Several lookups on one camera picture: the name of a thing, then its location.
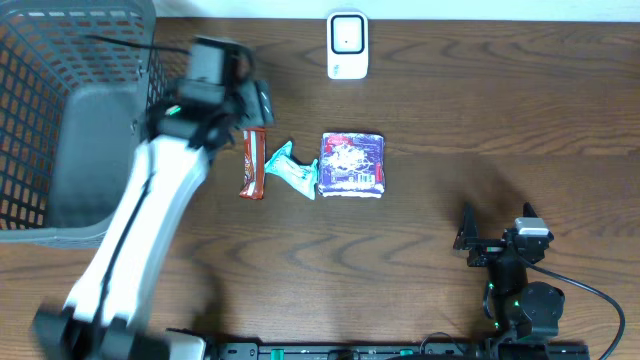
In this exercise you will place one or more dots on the teal wet wipe packet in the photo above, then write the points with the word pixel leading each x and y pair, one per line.
pixel 303 178

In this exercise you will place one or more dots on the red-brown chocolate bar wrapper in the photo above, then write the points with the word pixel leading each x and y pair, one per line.
pixel 254 163

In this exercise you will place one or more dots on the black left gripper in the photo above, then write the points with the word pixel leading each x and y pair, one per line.
pixel 258 103

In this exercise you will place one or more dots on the white barcode scanner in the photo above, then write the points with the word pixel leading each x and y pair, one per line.
pixel 347 38

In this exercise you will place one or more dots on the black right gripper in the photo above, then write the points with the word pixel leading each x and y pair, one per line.
pixel 468 238

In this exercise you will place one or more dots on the purple tissue pack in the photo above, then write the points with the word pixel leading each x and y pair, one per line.
pixel 351 165

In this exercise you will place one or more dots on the grey plastic mesh basket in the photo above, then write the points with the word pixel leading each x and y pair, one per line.
pixel 76 79

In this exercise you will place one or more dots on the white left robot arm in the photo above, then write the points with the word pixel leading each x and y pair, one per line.
pixel 107 311

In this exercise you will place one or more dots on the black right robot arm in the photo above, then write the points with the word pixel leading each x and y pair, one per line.
pixel 524 311

